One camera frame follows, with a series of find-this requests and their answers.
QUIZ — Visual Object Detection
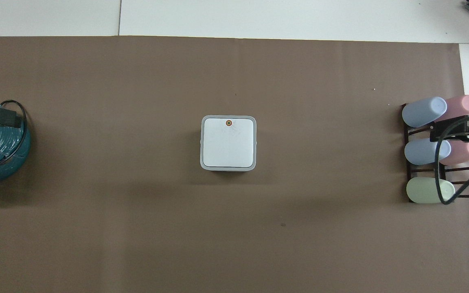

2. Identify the white square trash can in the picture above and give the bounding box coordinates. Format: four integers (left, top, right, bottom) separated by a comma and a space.
200, 115, 257, 172

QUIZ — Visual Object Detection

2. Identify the light blue plastic cup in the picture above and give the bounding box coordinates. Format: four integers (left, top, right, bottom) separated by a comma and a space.
402, 96, 448, 128
404, 138, 451, 166

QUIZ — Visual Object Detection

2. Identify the light green plastic cup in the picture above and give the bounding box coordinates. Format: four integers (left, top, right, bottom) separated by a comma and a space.
406, 177, 456, 204

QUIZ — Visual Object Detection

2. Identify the pink plastic cup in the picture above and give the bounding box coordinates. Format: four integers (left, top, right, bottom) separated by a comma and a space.
439, 140, 469, 166
437, 95, 469, 123

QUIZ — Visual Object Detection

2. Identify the black wire cup rack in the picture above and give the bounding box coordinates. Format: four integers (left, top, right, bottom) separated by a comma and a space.
401, 103, 469, 203

